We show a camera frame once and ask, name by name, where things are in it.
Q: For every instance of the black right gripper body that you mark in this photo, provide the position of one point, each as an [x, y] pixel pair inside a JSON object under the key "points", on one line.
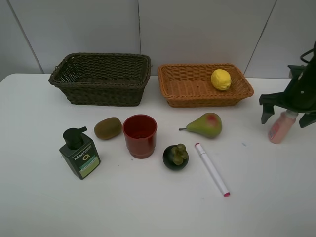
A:
{"points": [[300, 94]]}

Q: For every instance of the orange wicker basket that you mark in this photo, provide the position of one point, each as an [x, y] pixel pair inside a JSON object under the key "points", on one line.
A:
{"points": [[189, 85]]}

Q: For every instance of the red plastic cup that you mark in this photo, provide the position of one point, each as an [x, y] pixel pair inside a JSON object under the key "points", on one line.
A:
{"points": [[140, 135]]}

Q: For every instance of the dark purple mangosteen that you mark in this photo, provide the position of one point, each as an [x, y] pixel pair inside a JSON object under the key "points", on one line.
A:
{"points": [[175, 157]]}

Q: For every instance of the pink bottle white cap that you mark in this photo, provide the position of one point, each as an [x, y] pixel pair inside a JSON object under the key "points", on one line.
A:
{"points": [[282, 126]]}

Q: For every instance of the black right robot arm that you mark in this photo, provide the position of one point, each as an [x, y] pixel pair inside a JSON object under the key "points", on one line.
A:
{"points": [[311, 59]]}

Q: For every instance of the dark green pump bottle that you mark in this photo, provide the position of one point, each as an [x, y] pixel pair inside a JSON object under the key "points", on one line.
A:
{"points": [[79, 152]]}

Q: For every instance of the yellow lemon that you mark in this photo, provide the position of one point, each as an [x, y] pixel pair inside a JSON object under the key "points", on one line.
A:
{"points": [[221, 79]]}

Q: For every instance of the green red pear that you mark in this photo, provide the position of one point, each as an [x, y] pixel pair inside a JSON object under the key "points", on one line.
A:
{"points": [[208, 125]]}

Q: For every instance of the brown kiwi fruit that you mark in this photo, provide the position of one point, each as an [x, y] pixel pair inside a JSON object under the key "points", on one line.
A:
{"points": [[108, 128]]}

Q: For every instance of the white pink marker pen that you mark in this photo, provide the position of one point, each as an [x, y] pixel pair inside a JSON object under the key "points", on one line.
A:
{"points": [[212, 171]]}

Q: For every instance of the dark brown wicker basket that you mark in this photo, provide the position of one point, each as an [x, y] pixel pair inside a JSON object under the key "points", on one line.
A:
{"points": [[103, 79]]}

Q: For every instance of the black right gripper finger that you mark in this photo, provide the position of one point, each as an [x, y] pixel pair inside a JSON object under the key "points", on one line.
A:
{"points": [[307, 119], [268, 111]]}

